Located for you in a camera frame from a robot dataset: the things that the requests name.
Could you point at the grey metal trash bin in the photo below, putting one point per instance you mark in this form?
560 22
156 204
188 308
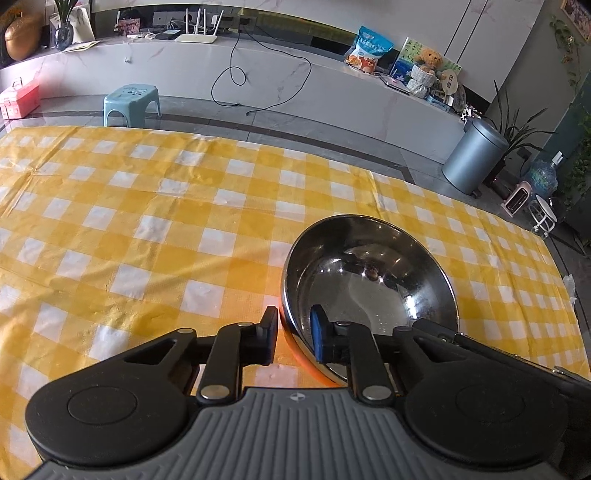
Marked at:
475 156

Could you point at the yellow checkered tablecloth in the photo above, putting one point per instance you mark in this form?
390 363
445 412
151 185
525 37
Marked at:
112 236

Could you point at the potted floor plant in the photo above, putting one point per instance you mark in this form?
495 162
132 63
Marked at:
517 134

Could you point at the white round stool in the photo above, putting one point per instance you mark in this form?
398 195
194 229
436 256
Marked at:
543 216

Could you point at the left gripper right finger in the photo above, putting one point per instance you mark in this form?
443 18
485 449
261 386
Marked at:
459 404

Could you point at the teddy bear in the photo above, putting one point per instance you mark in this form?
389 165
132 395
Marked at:
424 72

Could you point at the white tv console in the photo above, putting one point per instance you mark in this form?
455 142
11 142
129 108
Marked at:
242 72

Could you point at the wall picture frame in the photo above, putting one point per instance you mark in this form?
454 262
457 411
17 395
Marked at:
578 14

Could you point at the water jug with pump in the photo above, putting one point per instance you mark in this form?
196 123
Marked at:
542 176

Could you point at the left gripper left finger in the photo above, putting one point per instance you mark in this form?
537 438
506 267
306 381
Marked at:
136 404

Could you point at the pink storage box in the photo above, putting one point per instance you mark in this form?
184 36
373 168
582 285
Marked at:
18 101

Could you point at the orange steel bowl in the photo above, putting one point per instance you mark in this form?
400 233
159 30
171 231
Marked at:
365 270

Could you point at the copper round vase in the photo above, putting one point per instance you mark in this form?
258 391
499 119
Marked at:
22 37

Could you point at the blue plastic stool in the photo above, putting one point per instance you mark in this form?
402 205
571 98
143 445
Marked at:
131 101

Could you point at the blue snack bag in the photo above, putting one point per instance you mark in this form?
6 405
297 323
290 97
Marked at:
367 50

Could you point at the white wifi router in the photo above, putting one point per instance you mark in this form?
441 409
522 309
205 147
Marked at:
199 33

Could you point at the hanging ivy plant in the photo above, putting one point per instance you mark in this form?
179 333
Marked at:
575 184

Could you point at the blue vase with plant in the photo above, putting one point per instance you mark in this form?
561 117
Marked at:
64 33

